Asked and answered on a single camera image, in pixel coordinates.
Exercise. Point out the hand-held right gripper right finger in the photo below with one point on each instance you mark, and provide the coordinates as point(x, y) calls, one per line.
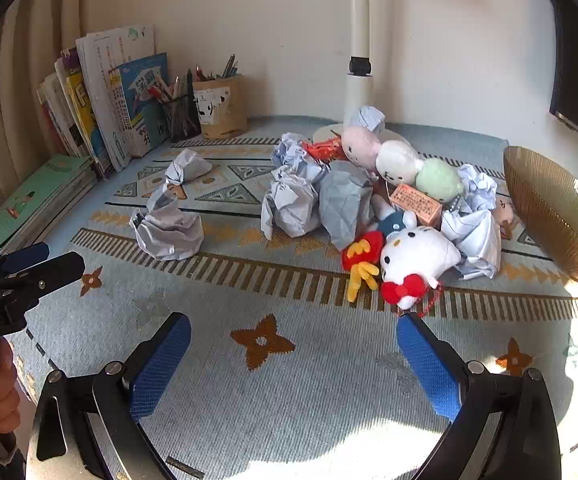
point(429, 365)

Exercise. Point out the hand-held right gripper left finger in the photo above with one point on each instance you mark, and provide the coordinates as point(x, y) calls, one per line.
point(161, 370)

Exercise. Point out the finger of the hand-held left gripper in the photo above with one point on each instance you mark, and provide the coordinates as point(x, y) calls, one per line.
point(51, 272)
point(24, 256)

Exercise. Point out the white cat plush red bow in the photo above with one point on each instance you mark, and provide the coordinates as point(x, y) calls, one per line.
point(414, 255)

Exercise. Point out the red fries plush toy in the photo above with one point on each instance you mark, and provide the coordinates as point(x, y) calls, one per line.
point(364, 255)

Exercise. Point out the small brown cardboard box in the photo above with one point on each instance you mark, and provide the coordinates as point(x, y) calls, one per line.
point(414, 202)

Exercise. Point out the small pink plush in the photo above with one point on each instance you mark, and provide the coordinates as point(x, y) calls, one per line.
point(504, 210)

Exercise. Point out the grey paper ball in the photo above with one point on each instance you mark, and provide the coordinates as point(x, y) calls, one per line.
point(344, 200)

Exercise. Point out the golden ribbed bowl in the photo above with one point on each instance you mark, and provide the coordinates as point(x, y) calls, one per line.
point(544, 210)

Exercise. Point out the pink white green dango plush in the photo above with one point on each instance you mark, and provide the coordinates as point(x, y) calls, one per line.
point(396, 160)

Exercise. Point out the stack of flat green books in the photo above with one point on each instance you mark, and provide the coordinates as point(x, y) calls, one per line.
point(34, 195)

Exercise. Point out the patterned blue mat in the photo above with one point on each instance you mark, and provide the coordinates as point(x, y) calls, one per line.
point(269, 410)

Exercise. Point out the row of standing books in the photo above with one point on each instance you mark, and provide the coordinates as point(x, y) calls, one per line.
point(139, 100)

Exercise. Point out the black mesh pen holder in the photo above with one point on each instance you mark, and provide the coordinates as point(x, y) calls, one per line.
point(181, 120)

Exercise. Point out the beige ribbed curtain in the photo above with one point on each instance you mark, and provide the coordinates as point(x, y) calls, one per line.
point(19, 35)

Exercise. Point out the bunch of pens and pencils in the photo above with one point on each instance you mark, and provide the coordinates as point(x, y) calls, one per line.
point(229, 67)
point(189, 85)

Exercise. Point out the brown paper bag pen holder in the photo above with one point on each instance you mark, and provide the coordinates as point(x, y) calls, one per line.
point(219, 110)

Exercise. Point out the white desk lamp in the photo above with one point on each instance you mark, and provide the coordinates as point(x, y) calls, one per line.
point(359, 95)

